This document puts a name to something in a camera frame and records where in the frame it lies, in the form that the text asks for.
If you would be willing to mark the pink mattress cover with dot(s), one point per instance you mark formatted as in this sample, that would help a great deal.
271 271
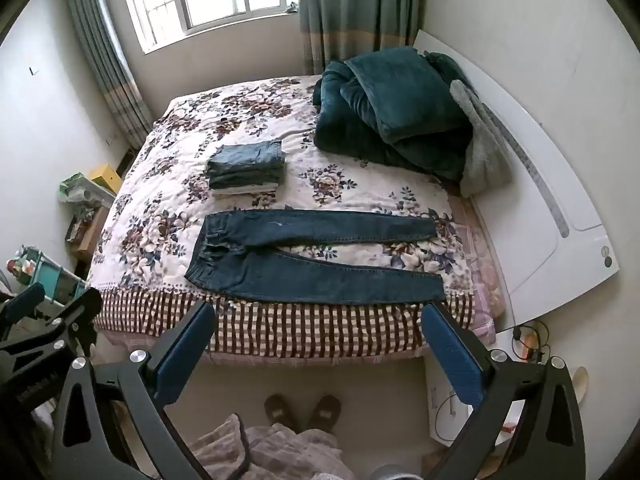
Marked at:
480 270

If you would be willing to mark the folded dark jeans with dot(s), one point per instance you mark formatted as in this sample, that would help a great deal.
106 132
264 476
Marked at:
245 175

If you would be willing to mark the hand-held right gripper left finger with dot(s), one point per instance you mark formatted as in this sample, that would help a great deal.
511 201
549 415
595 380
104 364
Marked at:
184 347

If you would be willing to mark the person's pink plush clothing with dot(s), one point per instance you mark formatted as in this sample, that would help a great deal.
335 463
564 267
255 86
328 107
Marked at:
280 452

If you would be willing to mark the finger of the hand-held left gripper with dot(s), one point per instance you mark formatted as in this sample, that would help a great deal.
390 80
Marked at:
70 312
24 305

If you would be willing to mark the brown checked bed sheet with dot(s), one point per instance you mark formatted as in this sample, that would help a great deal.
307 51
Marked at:
310 325

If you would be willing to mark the teal storage rack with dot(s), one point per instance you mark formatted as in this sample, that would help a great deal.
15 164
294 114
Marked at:
55 280

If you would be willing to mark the yellow box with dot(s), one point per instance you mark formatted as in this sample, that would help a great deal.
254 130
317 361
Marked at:
106 177

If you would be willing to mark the brown bedside cabinet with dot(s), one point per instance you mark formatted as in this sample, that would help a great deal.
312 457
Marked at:
87 232

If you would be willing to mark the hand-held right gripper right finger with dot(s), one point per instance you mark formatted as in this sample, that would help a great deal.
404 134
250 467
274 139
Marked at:
452 347

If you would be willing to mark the brown slipper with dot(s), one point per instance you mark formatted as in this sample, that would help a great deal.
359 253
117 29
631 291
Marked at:
279 409

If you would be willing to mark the white headboard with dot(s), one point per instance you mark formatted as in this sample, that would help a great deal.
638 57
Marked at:
550 185

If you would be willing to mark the dark blue jeans pants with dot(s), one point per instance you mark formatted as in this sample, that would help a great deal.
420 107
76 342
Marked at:
300 260

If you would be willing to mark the dark green duvet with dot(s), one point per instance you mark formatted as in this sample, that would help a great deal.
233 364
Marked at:
390 110

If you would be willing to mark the grey-green curtain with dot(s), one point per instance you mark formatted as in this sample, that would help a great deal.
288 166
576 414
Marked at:
107 60
355 10

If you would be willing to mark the floral plush blanket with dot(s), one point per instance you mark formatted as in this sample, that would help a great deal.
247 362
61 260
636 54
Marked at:
180 210

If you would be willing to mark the green bag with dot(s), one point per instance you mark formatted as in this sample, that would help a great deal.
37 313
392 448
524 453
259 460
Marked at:
74 186

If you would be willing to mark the pair of dark slippers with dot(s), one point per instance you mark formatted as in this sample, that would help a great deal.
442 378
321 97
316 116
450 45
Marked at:
324 411

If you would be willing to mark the white nightstand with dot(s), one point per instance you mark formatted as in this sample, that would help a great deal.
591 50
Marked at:
442 385

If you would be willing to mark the folded light blue jeans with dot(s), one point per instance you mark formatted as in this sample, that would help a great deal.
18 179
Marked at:
247 152

